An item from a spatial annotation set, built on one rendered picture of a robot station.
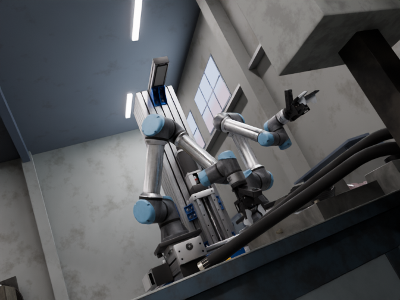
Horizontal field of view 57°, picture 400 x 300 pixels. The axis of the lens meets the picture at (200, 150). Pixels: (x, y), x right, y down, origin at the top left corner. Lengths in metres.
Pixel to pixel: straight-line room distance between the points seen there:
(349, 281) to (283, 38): 0.58
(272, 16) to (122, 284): 10.50
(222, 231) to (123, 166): 9.99
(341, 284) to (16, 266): 10.70
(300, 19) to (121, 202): 10.98
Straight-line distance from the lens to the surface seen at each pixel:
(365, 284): 1.01
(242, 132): 2.09
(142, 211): 1.79
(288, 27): 0.72
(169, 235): 1.88
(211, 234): 2.02
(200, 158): 1.82
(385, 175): 1.50
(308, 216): 1.17
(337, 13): 0.69
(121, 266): 11.08
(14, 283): 10.78
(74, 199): 11.60
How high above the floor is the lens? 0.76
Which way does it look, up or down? 20 degrees up
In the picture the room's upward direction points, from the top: 24 degrees counter-clockwise
